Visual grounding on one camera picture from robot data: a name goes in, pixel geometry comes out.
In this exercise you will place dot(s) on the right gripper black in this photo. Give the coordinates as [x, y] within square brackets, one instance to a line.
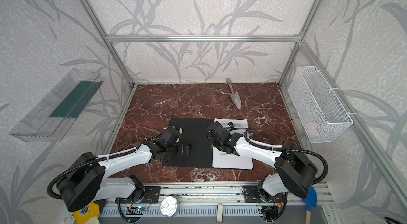
[214, 141]

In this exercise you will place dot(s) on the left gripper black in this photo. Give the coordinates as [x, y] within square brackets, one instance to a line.
[177, 149]

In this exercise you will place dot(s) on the black folder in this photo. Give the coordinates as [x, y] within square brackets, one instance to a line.
[194, 131]

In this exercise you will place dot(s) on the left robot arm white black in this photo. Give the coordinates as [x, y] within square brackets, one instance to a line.
[90, 177]

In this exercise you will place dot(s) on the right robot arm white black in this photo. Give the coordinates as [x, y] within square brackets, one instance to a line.
[297, 169]

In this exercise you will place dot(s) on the metal garden trowel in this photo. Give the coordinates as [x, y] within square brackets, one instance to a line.
[234, 95]

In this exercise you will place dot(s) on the round metal can lid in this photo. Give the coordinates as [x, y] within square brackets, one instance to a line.
[169, 206]

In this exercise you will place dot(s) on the green circuit board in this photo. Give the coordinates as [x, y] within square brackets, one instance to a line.
[137, 210]

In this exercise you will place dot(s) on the pink object in basket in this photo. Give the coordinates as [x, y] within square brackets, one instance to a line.
[312, 129]

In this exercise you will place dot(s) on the yellow black work glove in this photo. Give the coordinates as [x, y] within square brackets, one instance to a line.
[88, 215]

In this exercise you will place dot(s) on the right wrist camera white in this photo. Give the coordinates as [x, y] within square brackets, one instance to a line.
[230, 126]

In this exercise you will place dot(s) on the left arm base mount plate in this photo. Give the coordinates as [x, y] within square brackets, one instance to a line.
[147, 195]

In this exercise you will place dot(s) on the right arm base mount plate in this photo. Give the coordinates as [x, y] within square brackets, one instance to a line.
[253, 195]

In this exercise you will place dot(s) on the white wire mesh basket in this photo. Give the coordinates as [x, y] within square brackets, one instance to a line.
[316, 101]

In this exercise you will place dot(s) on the blue shovel wooden handle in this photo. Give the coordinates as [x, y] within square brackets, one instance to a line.
[311, 202]

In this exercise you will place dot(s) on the clear plastic wall tray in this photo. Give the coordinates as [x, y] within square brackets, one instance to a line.
[54, 115]

